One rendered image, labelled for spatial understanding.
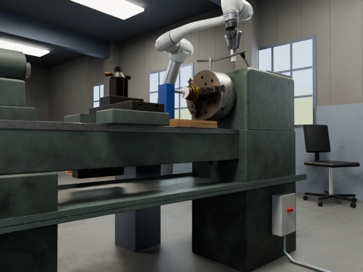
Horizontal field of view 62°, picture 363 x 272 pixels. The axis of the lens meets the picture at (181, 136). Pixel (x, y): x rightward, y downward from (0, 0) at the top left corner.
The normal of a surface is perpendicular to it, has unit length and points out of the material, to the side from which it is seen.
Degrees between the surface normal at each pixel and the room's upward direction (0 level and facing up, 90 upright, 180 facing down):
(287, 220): 90
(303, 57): 90
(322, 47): 90
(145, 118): 90
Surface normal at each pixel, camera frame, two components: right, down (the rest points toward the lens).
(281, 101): 0.66, -0.01
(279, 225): -0.75, -0.01
